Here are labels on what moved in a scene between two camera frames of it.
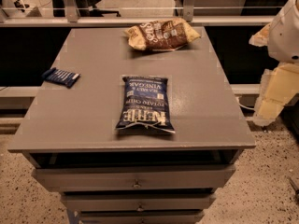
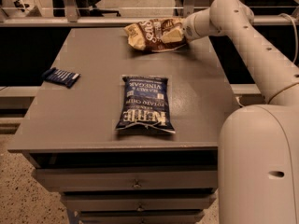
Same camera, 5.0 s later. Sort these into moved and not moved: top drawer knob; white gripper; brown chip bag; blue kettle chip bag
Moved: white gripper
Not moved: blue kettle chip bag; brown chip bag; top drawer knob
